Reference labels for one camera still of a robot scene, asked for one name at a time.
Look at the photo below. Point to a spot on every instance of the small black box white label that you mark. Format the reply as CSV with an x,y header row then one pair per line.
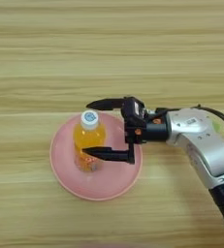
x,y
134,108

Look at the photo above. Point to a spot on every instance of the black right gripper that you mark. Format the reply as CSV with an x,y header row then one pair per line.
x,y
152,130

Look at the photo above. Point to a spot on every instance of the orange juice bottle white cap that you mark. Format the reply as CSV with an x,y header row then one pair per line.
x,y
89,135

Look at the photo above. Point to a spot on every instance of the pink round plate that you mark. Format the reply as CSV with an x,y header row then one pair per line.
x,y
113,180

